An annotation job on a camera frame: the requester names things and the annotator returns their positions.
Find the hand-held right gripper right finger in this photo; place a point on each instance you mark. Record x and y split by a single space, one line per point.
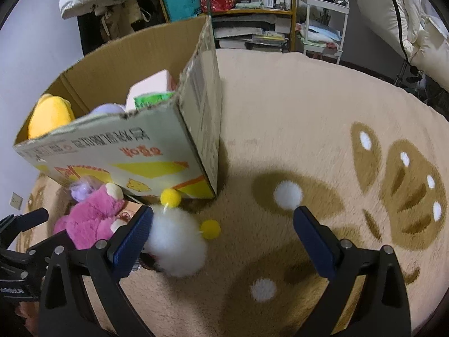
314 242

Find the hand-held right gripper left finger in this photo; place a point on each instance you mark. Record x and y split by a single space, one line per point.
133 244

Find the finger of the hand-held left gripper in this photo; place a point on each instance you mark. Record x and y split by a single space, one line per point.
44 249
24 219

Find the white fluffy plush yellow pompoms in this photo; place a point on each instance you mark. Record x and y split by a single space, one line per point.
175 238

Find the pink bear plush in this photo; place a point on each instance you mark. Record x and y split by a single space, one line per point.
91 217

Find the printed cardboard box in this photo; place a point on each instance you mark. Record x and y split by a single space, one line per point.
105 154

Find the lavender haired doll plush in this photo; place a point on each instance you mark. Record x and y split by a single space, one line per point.
107 108

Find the green packet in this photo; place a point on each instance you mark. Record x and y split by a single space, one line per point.
151 101

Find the peach round cushion plush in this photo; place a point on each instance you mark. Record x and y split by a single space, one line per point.
151 84

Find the white fluffy pompom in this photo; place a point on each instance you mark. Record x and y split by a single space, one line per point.
287 195

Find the small lavender plush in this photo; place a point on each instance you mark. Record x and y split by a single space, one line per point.
82 189

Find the black coat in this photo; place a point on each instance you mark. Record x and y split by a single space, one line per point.
89 31

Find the white trolley cart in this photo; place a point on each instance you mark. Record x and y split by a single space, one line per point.
322 35

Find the pile of papers and magazines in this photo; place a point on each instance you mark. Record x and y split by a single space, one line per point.
249 35

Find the beige trousers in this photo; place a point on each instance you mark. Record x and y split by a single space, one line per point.
119 17

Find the wooden shelf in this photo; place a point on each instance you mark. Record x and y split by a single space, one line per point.
252 11

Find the white wall outlet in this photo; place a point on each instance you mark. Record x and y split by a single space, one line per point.
15 200

